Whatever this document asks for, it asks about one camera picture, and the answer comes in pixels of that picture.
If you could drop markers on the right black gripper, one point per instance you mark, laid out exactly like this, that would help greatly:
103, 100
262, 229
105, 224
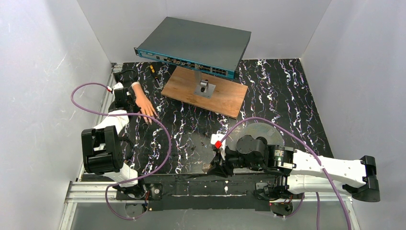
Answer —
220, 160

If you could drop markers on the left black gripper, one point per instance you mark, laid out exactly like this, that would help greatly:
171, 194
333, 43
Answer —
126, 96

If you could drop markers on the nail polish bottle white cap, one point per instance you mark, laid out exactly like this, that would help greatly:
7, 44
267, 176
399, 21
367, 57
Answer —
206, 167

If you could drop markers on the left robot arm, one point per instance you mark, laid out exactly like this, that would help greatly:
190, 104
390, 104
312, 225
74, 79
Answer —
101, 145

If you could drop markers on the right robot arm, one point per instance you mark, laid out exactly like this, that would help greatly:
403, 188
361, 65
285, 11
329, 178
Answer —
293, 171

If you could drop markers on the mannequin hand with nails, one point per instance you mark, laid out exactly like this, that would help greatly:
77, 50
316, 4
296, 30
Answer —
142, 101

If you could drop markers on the yellow black screwdriver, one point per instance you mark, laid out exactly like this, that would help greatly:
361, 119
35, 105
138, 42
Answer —
155, 75

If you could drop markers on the grey ribbed round disc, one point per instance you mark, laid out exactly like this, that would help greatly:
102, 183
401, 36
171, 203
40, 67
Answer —
256, 136

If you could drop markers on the wooden base board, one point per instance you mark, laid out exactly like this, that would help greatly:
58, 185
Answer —
226, 100

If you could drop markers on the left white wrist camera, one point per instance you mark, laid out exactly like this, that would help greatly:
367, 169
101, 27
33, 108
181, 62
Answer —
117, 86

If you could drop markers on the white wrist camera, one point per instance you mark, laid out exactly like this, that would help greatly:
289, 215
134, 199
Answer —
117, 86
218, 146

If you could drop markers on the black plug with cable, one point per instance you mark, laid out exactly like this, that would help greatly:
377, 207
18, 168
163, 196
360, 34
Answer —
126, 77

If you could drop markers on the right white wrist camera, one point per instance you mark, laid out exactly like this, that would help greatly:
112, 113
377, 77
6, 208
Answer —
218, 146

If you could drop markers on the black front mounting rail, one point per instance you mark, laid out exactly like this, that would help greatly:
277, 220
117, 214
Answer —
198, 191

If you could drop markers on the metal stand bracket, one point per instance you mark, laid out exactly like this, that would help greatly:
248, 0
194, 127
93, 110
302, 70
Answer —
203, 87

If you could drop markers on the grey teal network switch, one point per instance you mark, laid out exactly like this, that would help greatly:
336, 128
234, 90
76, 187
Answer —
208, 48

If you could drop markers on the aluminium frame profile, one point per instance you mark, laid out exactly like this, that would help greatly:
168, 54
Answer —
88, 192

